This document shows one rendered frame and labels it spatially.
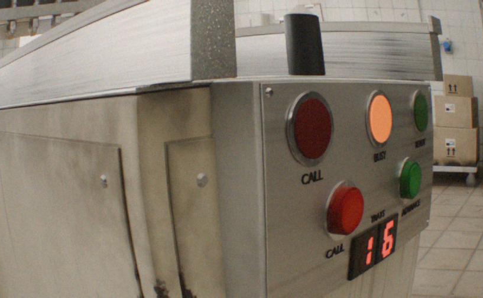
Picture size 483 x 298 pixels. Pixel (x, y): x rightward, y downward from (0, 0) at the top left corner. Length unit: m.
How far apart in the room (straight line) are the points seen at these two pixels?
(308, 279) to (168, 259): 0.09
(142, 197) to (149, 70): 0.06
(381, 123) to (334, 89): 0.06
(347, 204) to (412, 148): 0.12
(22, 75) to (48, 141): 0.13
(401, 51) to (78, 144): 0.31
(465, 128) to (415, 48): 3.44
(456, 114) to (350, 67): 3.42
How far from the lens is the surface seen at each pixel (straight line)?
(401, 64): 0.50
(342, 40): 0.54
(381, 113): 0.36
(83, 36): 0.34
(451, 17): 4.36
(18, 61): 0.51
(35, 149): 0.42
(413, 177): 0.41
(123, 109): 0.27
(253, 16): 5.16
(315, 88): 0.30
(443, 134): 3.90
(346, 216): 0.32
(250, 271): 0.29
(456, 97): 3.93
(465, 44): 4.31
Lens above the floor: 0.84
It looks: 7 degrees down
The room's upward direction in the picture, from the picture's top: 3 degrees counter-clockwise
